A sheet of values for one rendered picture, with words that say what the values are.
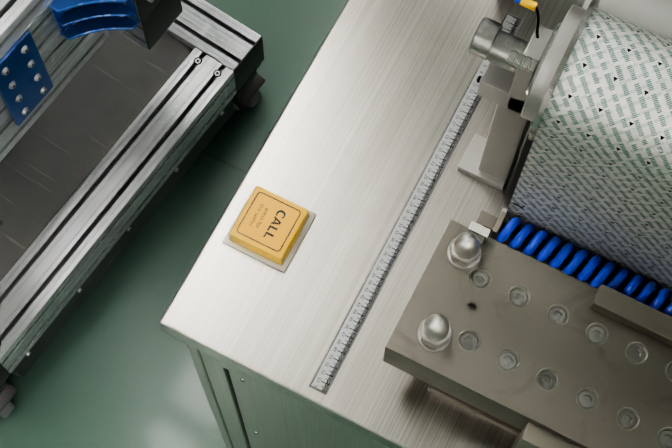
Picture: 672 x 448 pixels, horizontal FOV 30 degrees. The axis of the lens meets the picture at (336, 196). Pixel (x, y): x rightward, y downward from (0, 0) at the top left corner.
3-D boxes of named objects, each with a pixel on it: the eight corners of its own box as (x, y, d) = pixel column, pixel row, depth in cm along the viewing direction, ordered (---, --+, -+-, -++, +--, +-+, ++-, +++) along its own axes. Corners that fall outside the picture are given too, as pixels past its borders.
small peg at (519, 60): (513, 46, 117) (509, 52, 116) (541, 58, 116) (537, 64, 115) (508, 58, 118) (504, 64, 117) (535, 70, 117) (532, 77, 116)
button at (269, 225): (257, 191, 150) (256, 184, 148) (309, 216, 149) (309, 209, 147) (229, 240, 148) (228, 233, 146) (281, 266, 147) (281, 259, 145)
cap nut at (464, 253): (455, 232, 135) (460, 217, 131) (486, 246, 134) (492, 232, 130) (441, 260, 134) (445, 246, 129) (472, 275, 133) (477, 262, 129)
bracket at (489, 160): (470, 135, 153) (504, 8, 125) (518, 158, 152) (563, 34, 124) (453, 169, 152) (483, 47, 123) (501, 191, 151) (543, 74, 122)
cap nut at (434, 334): (426, 311, 131) (429, 299, 127) (457, 327, 131) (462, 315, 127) (410, 342, 130) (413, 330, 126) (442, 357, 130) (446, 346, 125)
